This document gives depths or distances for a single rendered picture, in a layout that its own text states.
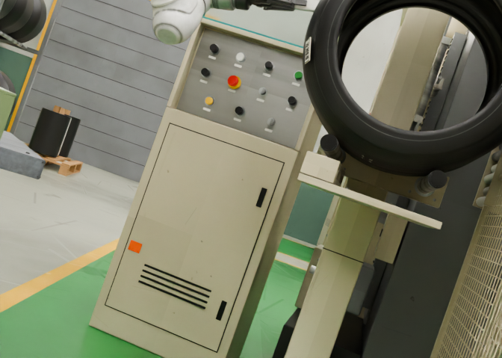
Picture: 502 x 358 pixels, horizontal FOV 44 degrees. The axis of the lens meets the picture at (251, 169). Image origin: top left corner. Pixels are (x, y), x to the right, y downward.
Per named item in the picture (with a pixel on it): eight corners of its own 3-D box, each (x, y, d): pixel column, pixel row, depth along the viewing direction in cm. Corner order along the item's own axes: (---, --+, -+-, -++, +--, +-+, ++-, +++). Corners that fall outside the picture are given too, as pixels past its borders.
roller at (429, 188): (414, 186, 185) (424, 175, 185) (425, 196, 184) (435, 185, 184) (423, 179, 151) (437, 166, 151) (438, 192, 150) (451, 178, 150)
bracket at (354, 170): (313, 165, 194) (323, 135, 194) (438, 208, 186) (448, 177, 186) (311, 164, 190) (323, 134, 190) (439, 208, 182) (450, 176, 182)
